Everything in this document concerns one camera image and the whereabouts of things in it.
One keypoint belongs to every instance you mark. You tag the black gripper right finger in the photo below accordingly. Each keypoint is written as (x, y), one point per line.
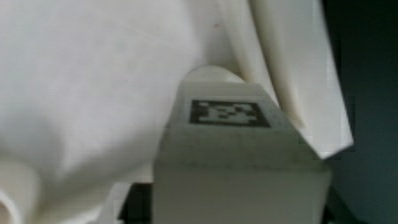
(337, 214)

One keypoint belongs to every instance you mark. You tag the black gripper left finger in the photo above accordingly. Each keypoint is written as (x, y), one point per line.
(137, 210)

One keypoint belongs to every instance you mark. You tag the white table leg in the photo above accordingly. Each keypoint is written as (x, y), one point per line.
(238, 172)

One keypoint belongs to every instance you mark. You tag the white square tabletop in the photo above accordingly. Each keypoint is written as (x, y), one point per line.
(96, 55)

